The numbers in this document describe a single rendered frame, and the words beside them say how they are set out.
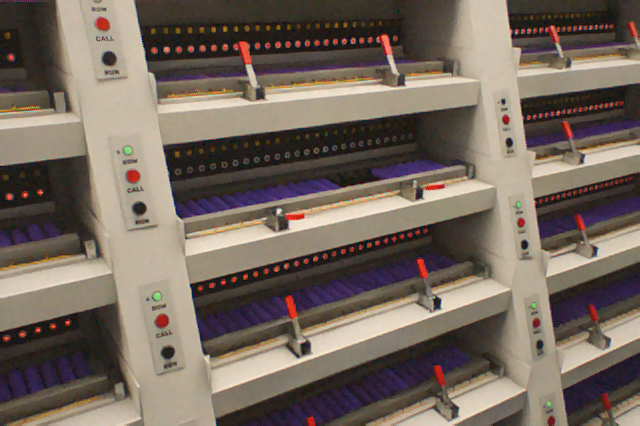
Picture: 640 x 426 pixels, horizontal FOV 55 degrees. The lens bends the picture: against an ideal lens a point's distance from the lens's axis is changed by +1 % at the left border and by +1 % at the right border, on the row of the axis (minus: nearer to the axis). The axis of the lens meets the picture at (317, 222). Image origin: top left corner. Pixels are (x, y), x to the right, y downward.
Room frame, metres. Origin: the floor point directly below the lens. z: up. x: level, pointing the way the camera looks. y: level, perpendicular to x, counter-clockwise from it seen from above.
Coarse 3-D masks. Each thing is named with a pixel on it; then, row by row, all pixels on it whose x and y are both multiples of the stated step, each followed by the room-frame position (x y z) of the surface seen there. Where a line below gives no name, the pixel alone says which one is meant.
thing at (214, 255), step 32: (320, 160) 1.15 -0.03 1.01; (352, 160) 1.19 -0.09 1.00; (448, 160) 1.23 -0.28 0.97; (480, 160) 1.16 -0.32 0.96; (448, 192) 1.10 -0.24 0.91; (480, 192) 1.12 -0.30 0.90; (320, 224) 0.95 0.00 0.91; (352, 224) 0.98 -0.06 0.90; (384, 224) 1.01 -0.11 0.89; (416, 224) 1.05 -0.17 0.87; (192, 256) 0.84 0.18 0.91; (224, 256) 0.87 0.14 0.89; (256, 256) 0.90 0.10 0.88; (288, 256) 0.93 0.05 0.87
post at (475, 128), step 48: (432, 0) 1.22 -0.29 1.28; (480, 0) 1.15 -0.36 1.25; (480, 48) 1.14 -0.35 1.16; (480, 96) 1.14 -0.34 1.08; (480, 144) 1.16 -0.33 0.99; (528, 192) 1.18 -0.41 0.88; (480, 240) 1.19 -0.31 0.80; (528, 288) 1.16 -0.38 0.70; (528, 336) 1.15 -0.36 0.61; (528, 384) 1.14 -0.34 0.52
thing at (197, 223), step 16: (400, 176) 1.10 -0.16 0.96; (416, 176) 1.10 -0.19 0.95; (432, 176) 1.12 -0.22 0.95; (448, 176) 1.14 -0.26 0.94; (320, 192) 1.02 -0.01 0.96; (336, 192) 1.02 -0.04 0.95; (352, 192) 1.03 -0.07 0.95; (368, 192) 1.05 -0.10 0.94; (384, 192) 1.07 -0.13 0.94; (240, 208) 0.94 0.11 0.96; (256, 208) 0.94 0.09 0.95; (288, 208) 0.97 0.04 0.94; (304, 208) 0.99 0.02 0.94; (192, 224) 0.89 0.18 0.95; (208, 224) 0.90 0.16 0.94; (224, 224) 0.92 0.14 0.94
